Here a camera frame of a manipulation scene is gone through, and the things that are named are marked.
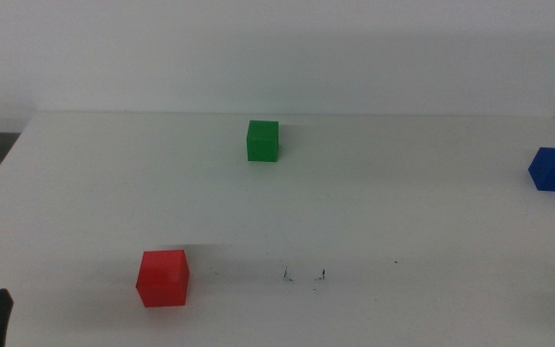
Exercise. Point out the green cube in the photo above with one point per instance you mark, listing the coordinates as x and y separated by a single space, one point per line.
262 143

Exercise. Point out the red cube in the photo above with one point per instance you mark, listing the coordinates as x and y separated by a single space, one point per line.
162 282

